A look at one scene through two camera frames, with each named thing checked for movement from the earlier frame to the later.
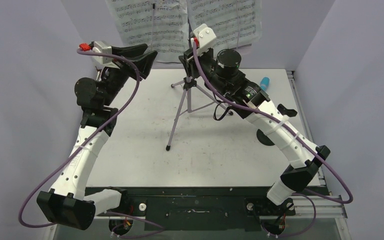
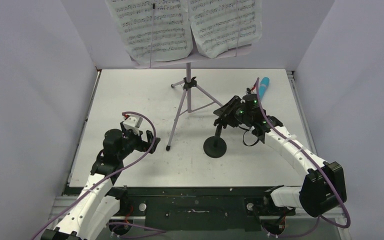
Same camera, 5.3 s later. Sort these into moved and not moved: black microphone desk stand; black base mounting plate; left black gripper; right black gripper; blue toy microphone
Moved: right black gripper; black microphone desk stand; left black gripper
Not moved: black base mounting plate; blue toy microphone
